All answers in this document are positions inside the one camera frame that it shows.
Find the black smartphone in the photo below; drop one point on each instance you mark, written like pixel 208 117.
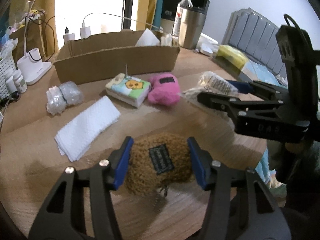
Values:
pixel 230 69

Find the white cloth towel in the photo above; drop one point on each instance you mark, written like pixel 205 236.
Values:
pixel 148 38
pixel 75 138

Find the white computer mouse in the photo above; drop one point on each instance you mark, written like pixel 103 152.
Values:
pixel 206 49

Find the clear bag of items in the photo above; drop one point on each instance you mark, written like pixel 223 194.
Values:
pixel 212 83

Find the plastic water bottle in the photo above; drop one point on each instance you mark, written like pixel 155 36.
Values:
pixel 183 4

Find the black monitor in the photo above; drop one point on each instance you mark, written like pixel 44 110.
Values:
pixel 169 7

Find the steel travel tumbler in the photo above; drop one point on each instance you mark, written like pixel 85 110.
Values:
pixel 192 23

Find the brown plush pouch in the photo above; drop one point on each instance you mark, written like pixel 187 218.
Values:
pixel 155 163

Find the pink plush pouch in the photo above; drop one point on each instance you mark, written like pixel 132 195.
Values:
pixel 165 90

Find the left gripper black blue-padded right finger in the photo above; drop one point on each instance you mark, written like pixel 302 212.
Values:
pixel 240 205

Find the brown cardboard box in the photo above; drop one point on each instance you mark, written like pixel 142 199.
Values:
pixel 103 56

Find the grey bed headboard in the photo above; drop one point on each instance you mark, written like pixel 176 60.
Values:
pixel 255 36

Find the bubble wrap bundle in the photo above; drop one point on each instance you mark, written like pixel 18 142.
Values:
pixel 62 96

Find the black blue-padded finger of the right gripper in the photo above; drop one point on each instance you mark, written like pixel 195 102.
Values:
pixel 235 107
pixel 262 90

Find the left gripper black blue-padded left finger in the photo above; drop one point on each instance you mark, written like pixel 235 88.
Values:
pixel 61 215

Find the yellow curtain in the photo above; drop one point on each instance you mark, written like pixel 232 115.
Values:
pixel 145 13

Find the white desk lamp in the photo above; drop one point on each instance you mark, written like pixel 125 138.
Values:
pixel 32 69

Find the cartoon tissue pack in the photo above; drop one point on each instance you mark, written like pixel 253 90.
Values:
pixel 128 89

